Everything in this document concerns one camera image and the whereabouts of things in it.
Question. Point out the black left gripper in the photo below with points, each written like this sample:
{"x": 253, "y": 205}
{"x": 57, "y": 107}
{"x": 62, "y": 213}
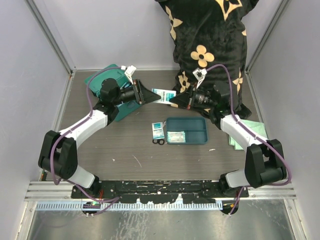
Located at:
{"x": 142, "y": 94}

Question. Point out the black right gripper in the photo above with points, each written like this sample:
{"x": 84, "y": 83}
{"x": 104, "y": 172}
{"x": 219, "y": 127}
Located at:
{"x": 186, "y": 100}

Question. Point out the dark teal divided tray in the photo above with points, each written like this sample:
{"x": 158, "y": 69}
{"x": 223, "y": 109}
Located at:
{"x": 195, "y": 129}

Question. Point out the teal white sachet packet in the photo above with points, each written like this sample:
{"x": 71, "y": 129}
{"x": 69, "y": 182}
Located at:
{"x": 157, "y": 131}

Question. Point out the white gauze pad stack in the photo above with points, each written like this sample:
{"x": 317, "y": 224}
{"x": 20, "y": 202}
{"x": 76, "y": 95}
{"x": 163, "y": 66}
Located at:
{"x": 176, "y": 137}

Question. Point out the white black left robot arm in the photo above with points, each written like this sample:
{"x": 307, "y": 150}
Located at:
{"x": 59, "y": 151}

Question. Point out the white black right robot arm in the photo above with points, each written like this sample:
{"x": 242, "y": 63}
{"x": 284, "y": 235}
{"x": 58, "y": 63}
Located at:
{"x": 264, "y": 159}

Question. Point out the teal medicine kit box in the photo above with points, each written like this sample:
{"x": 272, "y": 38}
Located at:
{"x": 112, "y": 71}

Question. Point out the black floral plush blanket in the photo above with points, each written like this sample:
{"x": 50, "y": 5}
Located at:
{"x": 207, "y": 33}

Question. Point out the light green cloth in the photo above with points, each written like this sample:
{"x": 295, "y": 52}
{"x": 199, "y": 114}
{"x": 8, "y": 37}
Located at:
{"x": 243, "y": 133}

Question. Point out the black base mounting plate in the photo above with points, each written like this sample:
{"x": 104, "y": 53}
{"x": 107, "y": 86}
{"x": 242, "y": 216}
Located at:
{"x": 155, "y": 191}

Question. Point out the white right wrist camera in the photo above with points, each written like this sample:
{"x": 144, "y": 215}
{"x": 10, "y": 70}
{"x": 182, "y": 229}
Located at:
{"x": 199, "y": 74}

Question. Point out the black handled scissors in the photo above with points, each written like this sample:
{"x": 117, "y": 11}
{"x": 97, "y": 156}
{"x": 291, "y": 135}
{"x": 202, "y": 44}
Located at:
{"x": 160, "y": 142}

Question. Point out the aluminium slotted rail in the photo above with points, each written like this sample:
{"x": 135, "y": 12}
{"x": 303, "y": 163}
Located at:
{"x": 49, "y": 197}

